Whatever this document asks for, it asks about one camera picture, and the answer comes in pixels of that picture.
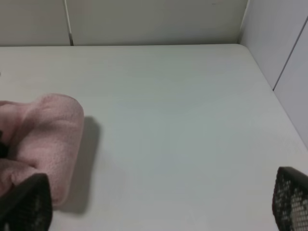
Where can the pink fluffy towel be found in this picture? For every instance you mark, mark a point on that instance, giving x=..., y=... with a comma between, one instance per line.
x=42, y=136

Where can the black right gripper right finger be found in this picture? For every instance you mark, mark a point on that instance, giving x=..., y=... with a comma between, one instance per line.
x=290, y=200

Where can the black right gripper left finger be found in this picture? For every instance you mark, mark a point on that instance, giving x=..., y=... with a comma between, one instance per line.
x=27, y=206

